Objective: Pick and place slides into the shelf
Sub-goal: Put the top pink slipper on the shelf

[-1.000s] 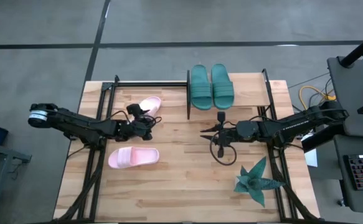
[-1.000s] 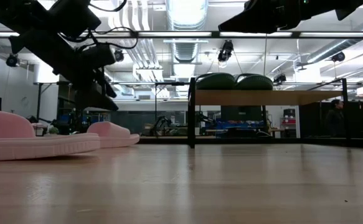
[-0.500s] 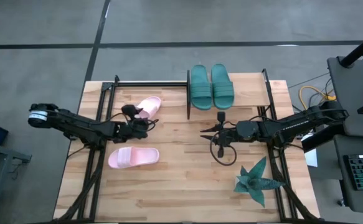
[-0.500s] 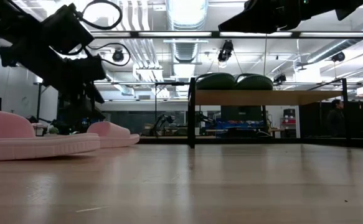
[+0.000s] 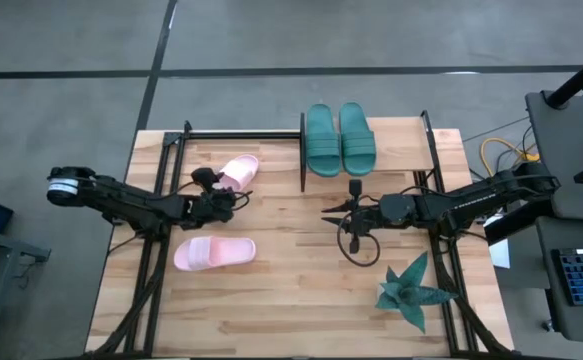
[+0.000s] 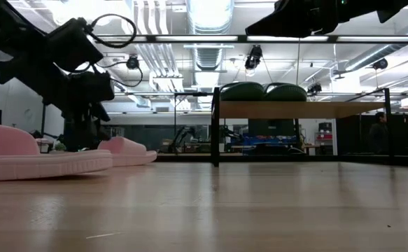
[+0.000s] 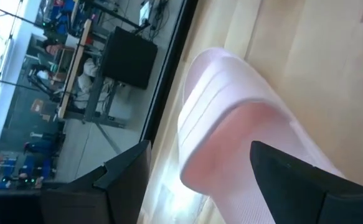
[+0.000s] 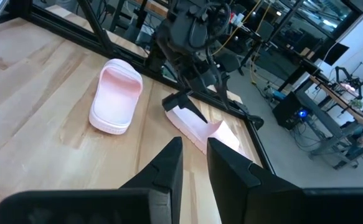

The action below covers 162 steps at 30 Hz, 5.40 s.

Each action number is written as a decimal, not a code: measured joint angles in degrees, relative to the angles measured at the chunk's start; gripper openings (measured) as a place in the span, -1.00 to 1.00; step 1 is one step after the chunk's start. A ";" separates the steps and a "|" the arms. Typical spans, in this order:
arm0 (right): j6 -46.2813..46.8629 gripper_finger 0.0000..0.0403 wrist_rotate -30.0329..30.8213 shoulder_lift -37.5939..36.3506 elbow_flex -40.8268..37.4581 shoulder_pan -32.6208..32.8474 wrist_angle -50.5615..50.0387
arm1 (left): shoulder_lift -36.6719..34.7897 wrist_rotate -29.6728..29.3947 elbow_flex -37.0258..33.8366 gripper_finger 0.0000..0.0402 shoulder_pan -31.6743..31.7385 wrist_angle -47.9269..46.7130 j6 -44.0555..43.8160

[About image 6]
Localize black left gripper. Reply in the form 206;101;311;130
62;69;116;153

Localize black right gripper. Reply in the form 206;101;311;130
244;0;378;39

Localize pink rubber slide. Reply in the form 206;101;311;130
0;122;114;182
97;136;158;167

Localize green rubber slide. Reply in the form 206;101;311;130
220;81;266;102
263;82;309;102

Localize black monitor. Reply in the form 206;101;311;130
248;118;296;138

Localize black overhead beam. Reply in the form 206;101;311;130
0;34;408;45

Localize blue storage bins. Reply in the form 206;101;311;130
230;134;297;147

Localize black partition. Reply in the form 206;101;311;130
336;113;408;158

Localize person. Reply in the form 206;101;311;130
368;111;393;155

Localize silver ventilation duct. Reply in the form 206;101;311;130
185;0;235;71

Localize wooden shelf with black frame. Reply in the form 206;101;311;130
210;86;394;168

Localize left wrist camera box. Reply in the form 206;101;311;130
45;17;106;74

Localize black left camera cable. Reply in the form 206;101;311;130
83;13;144;88

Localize background black frame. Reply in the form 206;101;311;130
112;91;214;155

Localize black aluminium rig frame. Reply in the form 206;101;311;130
154;153;408;168

